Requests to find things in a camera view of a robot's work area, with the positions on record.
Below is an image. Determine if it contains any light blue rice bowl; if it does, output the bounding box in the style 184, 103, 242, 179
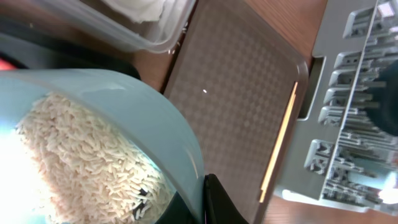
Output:
1, 69, 205, 223

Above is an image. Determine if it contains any orange carrot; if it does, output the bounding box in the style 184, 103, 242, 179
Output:
0, 59, 16, 70

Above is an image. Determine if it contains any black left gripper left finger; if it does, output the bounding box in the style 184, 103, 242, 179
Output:
155, 192, 199, 224

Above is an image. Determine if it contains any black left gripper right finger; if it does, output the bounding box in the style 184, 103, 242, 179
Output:
203, 174, 248, 224

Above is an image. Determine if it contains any wooden chopstick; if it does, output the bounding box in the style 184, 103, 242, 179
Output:
260, 81, 299, 191
259, 93, 296, 203

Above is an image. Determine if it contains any pile of white rice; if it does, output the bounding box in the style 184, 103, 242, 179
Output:
16, 92, 174, 223

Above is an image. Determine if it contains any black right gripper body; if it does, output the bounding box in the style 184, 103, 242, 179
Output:
368, 61, 397, 136

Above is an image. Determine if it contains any brown serving tray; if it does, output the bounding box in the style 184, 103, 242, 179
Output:
165, 0, 308, 223

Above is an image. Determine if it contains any black tray bin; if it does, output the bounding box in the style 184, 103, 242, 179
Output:
1, 17, 141, 80

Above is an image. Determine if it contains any clear plastic bin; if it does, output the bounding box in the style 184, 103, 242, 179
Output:
37, 0, 195, 54

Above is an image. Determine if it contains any wooden chopstick right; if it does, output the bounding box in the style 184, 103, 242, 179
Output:
259, 93, 296, 203

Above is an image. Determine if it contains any grey dishwasher rack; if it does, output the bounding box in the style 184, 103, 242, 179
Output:
274, 0, 397, 216

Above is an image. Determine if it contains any white napkin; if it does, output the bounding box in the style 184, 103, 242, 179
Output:
103, 0, 165, 23

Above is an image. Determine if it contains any wooden chopstick left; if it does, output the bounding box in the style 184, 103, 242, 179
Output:
260, 81, 299, 191

